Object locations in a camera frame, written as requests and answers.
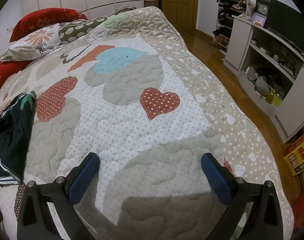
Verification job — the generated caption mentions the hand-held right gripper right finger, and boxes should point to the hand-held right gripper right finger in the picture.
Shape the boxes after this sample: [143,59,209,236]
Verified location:
[201,152,285,240]

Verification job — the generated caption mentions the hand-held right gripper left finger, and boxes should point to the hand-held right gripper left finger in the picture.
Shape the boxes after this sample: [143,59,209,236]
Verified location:
[17,152,101,240]

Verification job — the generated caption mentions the dark green pants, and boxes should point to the dark green pants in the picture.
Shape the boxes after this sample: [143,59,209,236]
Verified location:
[0,93,37,184]

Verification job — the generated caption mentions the heart patterned bed quilt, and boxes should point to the heart patterned bed quilt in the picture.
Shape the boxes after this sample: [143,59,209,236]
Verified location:
[0,6,295,240]

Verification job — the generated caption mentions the yellow cardboard box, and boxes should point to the yellow cardboard box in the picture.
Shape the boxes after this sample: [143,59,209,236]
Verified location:
[283,126,304,177]

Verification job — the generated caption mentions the red embroidered pillow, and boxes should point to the red embroidered pillow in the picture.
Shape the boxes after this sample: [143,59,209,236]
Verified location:
[0,60,30,99]
[10,8,89,43]

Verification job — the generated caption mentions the white shelf cabinet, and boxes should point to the white shelf cabinet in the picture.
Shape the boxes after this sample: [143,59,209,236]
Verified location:
[223,15,304,144]

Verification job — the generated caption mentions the floral white pillow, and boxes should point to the floral white pillow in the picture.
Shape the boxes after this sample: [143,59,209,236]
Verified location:
[0,22,67,62]

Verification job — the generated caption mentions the olive patterned blanket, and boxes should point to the olive patterned blanket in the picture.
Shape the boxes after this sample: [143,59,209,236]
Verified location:
[58,6,137,44]

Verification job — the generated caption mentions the white shoe rack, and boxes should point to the white shoe rack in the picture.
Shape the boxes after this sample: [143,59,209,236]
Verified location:
[213,0,255,53]

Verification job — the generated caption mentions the black television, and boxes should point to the black television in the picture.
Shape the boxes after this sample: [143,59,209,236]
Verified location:
[266,0,304,55]

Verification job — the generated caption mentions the dark mantel clock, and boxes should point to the dark mantel clock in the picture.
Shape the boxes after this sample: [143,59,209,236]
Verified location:
[255,0,270,15]

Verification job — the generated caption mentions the wooden door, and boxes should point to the wooden door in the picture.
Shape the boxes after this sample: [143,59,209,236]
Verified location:
[161,0,200,32]

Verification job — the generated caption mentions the purple photo frame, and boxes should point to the purple photo frame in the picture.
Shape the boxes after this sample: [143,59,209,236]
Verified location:
[250,12,268,27]

